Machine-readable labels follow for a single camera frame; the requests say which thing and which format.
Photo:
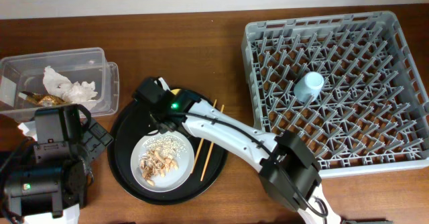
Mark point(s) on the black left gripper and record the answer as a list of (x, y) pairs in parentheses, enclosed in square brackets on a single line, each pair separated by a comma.
[(97, 135)]

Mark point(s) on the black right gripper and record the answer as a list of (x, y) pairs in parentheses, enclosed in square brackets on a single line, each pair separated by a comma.
[(155, 112)]

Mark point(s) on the yellow bowl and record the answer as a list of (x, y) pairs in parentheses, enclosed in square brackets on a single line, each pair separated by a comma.
[(175, 91)]

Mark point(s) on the gold foil wrapper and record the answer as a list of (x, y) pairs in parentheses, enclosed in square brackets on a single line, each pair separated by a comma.
[(40, 99)]

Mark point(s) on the white tissue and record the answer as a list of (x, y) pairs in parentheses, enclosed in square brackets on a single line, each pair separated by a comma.
[(58, 85)]

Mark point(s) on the light blue cup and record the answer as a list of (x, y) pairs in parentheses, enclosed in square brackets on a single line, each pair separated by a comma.
[(309, 87)]

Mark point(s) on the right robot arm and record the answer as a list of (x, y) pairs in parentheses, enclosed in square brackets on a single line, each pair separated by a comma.
[(287, 169)]

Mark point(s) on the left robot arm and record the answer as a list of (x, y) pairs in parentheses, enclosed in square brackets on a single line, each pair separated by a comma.
[(45, 179)]

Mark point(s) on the clear plastic waste bin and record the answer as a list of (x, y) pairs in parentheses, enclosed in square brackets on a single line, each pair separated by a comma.
[(82, 76)]

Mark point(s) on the grey plastic dishwasher rack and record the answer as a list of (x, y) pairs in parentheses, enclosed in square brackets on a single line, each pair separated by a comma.
[(372, 112)]

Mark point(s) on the food scraps on plate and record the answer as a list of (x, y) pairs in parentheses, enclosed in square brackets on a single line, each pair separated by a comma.
[(160, 157)]

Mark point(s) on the white plate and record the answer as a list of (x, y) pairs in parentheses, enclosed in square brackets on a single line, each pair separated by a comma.
[(174, 178)]

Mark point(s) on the black round tray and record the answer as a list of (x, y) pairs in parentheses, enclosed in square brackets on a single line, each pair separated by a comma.
[(132, 124)]

